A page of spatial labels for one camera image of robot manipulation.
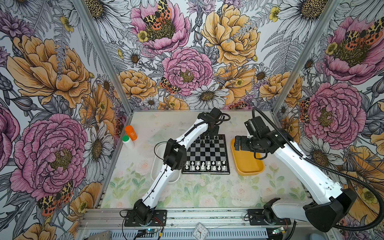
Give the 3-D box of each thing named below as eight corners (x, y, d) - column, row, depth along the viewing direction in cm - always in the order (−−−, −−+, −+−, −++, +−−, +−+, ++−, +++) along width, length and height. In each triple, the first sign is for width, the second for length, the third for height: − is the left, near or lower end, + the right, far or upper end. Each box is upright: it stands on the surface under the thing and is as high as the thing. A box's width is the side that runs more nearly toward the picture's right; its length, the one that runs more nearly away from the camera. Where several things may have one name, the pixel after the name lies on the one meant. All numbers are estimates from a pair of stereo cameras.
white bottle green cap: (125, 149, 101) (120, 141, 94) (127, 142, 104) (122, 135, 98) (133, 149, 101) (128, 141, 94) (135, 142, 104) (131, 135, 98)
